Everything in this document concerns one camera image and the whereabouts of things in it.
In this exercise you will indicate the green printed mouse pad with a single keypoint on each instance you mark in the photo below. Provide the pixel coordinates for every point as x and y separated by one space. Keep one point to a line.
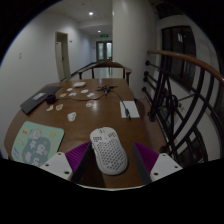
36 143

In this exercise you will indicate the wooden armchair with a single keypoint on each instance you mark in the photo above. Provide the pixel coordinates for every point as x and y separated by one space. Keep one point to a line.
105 64

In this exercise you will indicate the dark framed window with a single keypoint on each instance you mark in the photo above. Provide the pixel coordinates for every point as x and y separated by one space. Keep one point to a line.
178 53

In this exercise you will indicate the white paper sheet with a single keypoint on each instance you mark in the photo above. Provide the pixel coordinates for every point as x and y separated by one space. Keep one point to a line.
133 110

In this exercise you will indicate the round ceiling light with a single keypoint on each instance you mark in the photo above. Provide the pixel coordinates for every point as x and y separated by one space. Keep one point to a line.
91 13

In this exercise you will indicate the small black charger block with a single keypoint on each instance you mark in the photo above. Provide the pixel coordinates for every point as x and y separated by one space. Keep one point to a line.
50 98

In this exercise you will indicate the green exit sign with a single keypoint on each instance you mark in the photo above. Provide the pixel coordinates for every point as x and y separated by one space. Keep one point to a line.
104 35

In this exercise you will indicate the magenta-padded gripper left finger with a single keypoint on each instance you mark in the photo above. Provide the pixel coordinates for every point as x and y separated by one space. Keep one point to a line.
56 165

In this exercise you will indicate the small printed sticker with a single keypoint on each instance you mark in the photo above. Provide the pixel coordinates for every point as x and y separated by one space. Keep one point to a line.
63 95
59 107
90 103
72 94
84 91
50 108
71 116
91 95
69 89

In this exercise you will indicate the black railing with wooden handrail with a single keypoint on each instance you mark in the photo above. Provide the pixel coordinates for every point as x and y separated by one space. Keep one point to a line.
186 60

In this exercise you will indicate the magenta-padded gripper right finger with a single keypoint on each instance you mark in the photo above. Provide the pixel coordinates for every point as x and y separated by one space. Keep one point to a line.
165 165

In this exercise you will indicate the white perforated computer mouse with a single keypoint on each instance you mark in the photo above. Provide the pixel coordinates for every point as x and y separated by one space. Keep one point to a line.
109 151

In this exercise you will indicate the small white box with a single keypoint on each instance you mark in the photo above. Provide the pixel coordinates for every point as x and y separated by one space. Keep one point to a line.
79 84

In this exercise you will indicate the glass double door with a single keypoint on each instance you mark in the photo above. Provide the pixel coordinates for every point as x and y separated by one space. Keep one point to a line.
104 51

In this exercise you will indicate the white side door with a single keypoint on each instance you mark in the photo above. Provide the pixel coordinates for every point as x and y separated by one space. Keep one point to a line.
60 56

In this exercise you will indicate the dark closed laptop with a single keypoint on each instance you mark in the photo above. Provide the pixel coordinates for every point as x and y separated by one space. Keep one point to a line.
38 98

